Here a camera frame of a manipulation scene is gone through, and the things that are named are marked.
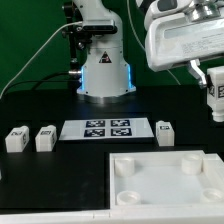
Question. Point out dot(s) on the black clamp stand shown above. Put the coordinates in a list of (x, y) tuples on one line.
[(72, 14)]

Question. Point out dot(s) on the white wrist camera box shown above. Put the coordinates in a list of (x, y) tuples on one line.
[(158, 8)]

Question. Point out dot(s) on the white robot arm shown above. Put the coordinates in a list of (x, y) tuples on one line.
[(105, 75)]

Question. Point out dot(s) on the white sheet with markers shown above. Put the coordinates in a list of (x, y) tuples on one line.
[(95, 129)]

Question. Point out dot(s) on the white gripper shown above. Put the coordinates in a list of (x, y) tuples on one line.
[(173, 41)]

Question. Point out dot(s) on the white front rail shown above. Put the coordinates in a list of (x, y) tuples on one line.
[(192, 215)]

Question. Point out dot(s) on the white square tabletop part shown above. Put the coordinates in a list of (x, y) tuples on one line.
[(170, 178)]

